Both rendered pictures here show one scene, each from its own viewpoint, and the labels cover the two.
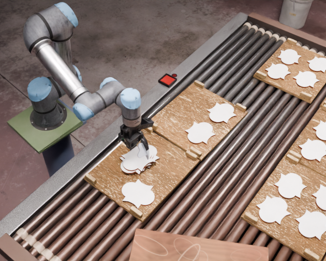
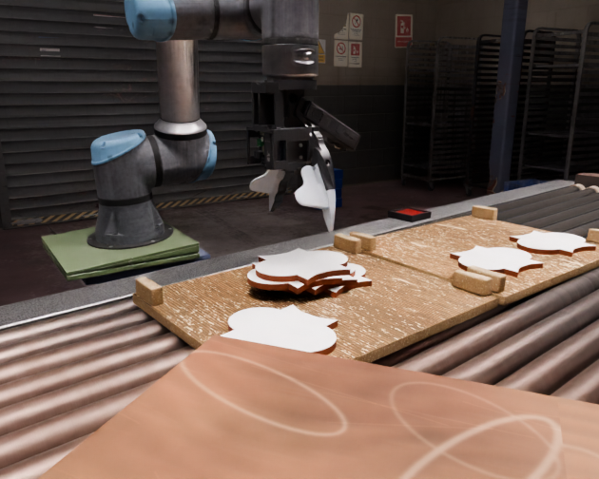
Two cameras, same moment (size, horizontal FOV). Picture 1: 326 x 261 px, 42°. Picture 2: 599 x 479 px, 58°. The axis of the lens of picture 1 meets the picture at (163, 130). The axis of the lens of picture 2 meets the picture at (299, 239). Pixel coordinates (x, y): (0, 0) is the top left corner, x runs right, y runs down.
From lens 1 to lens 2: 1.34 m
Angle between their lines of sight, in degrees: 35
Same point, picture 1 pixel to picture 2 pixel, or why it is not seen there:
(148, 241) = (253, 373)
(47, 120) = (120, 227)
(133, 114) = (290, 15)
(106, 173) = (202, 293)
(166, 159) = (392, 287)
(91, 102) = not seen: outside the picture
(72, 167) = (122, 286)
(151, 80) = not seen: hidden behind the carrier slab
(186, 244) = (464, 408)
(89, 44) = not seen: hidden behind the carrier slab
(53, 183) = (47, 303)
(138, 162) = (304, 267)
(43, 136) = (97, 255)
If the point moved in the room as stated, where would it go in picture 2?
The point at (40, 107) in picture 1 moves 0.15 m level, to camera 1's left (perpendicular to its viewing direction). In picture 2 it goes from (108, 185) to (47, 182)
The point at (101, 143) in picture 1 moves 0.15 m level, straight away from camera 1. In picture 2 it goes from (222, 264) to (232, 241)
